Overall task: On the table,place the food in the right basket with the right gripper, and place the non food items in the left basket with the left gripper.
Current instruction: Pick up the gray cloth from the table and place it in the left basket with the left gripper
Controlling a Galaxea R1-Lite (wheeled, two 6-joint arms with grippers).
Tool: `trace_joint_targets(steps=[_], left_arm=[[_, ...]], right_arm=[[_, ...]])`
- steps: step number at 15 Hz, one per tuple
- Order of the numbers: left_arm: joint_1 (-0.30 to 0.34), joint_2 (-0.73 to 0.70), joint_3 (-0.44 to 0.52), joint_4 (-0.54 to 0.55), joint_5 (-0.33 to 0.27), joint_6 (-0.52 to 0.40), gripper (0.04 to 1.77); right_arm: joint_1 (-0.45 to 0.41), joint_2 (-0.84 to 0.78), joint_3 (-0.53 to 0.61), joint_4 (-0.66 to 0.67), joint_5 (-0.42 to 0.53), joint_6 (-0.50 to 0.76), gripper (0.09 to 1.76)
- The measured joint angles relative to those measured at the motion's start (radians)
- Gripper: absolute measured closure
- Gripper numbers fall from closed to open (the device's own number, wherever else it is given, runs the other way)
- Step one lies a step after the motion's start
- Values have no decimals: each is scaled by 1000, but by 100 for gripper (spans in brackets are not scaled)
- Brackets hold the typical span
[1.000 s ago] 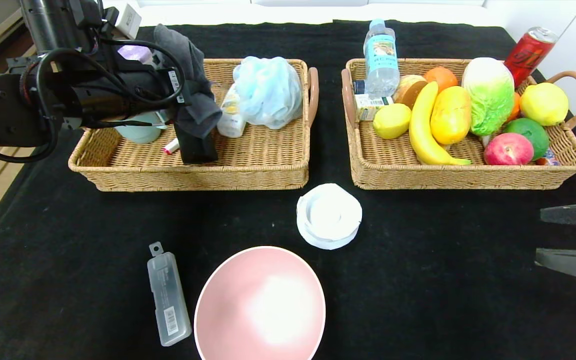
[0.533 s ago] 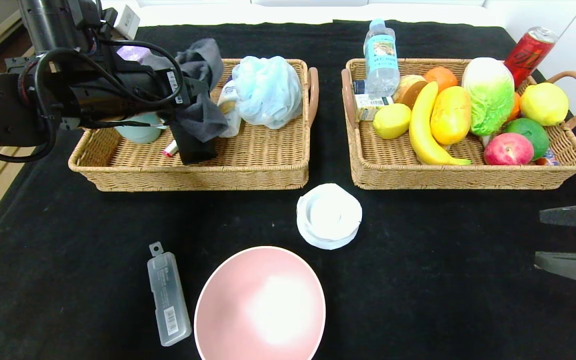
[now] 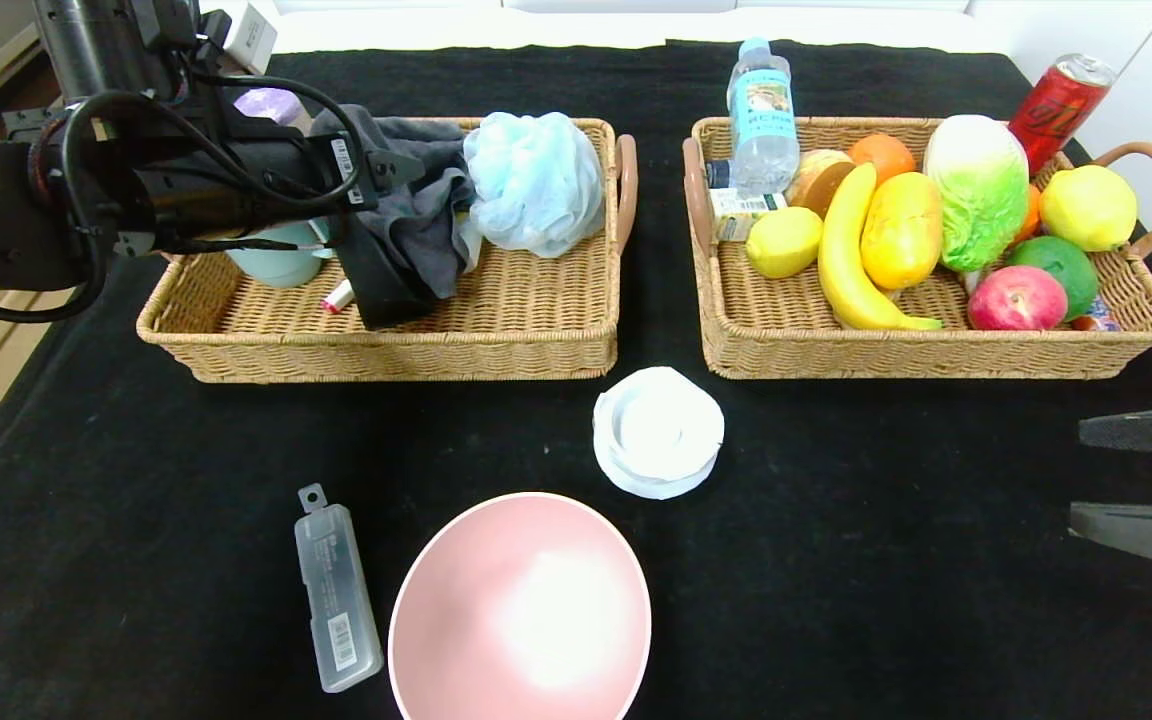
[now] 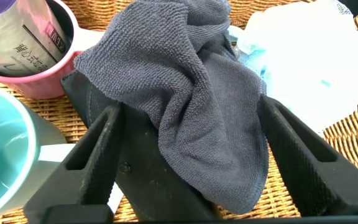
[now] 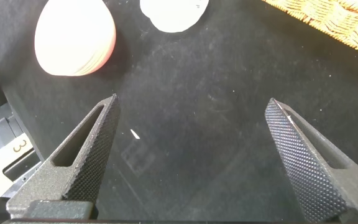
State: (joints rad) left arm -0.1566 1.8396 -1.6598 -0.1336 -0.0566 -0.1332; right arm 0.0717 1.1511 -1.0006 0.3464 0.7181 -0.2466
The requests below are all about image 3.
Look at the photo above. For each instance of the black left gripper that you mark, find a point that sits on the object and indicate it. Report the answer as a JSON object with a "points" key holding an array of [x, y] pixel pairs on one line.
{"points": [[345, 163]]}

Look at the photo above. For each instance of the grey cloth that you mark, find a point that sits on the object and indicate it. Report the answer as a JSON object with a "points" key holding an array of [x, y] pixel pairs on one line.
{"points": [[426, 230]]}

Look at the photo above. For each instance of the large yellow lemon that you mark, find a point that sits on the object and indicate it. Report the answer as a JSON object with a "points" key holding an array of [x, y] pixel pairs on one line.
{"points": [[1086, 208]]}

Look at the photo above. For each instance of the yellow mango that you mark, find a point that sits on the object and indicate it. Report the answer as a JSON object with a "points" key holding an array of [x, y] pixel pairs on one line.
{"points": [[901, 235]]}

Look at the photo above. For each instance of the water bottle with blue cap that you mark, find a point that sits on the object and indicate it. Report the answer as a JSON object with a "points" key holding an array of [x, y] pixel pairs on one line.
{"points": [[764, 120]]}

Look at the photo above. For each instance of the clear plastic toothbrush case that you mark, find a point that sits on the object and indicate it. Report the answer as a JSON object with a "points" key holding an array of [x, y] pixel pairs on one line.
{"points": [[336, 590]]}

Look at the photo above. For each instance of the pink bowl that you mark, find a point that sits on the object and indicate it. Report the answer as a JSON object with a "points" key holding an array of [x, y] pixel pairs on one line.
{"points": [[521, 610]]}

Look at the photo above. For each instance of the black curved case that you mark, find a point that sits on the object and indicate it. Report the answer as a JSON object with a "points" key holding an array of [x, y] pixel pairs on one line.
{"points": [[376, 290]]}

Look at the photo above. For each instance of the colourful snack packet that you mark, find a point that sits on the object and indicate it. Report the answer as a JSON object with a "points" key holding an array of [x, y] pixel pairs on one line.
{"points": [[1096, 322]]}

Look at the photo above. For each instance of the light blue bath loofah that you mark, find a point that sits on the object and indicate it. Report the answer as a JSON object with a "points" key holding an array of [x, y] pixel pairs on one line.
{"points": [[536, 180]]}

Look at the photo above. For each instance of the small white pink tube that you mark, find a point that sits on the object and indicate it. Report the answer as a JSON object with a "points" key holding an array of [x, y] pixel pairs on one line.
{"points": [[338, 297]]}

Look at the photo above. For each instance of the bottle with purple cap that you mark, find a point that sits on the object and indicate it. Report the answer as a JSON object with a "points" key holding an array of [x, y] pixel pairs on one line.
{"points": [[271, 105]]}

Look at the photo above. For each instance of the teal mug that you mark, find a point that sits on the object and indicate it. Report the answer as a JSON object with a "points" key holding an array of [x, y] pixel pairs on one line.
{"points": [[276, 265]]}

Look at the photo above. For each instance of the green round fruit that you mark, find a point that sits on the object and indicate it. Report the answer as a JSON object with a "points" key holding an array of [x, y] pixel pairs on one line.
{"points": [[1061, 268]]}

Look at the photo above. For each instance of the red apple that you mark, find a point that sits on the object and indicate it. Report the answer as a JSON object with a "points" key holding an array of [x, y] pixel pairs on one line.
{"points": [[1016, 300]]}

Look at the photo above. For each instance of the orange fruit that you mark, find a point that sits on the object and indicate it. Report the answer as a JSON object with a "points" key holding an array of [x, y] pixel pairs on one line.
{"points": [[1031, 220], [884, 153]]}

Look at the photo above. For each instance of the napa cabbage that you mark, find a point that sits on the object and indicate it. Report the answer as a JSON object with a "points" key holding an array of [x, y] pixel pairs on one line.
{"points": [[976, 185]]}

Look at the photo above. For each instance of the dark table cloth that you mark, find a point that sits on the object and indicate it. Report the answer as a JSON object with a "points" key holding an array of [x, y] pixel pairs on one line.
{"points": [[836, 600]]}

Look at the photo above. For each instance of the red soda can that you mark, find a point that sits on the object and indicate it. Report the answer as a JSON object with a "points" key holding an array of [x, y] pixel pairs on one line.
{"points": [[1056, 110]]}

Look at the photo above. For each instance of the white and green box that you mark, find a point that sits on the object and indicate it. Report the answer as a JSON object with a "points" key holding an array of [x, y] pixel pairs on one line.
{"points": [[736, 215]]}

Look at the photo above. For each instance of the yellow banana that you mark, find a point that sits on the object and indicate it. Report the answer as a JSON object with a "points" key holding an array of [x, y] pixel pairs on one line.
{"points": [[841, 270]]}

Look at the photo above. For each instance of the small yellow lemon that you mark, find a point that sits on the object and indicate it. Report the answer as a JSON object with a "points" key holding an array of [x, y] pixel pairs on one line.
{"points": [[784, 243]]}

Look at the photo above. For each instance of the brown bread bun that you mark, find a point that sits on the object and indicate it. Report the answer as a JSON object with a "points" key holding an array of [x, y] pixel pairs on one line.
{"points": [[816, 180]]}

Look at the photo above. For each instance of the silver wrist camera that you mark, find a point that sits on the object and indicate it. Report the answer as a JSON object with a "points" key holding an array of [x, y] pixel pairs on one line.
{"points": [[256, 35]]}

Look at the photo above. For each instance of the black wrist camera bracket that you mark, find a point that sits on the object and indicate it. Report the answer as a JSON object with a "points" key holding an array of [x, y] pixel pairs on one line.
{"points": [[176, 30]]}

